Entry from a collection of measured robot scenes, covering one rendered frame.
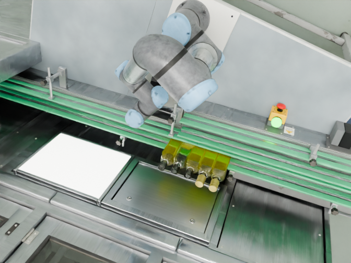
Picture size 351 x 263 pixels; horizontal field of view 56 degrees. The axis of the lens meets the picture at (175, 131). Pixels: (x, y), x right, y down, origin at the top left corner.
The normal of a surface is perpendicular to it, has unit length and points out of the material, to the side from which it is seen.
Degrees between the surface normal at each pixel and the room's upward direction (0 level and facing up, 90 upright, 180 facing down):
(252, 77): 0
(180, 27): 7
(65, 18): 0
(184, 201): 90
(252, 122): 90
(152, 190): 90
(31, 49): 90
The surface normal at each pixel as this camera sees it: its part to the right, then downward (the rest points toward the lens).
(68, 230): 0.12, -0.81
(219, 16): -0.33, 0.51
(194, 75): 0.38, -0.13
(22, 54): 0.94, 0.29
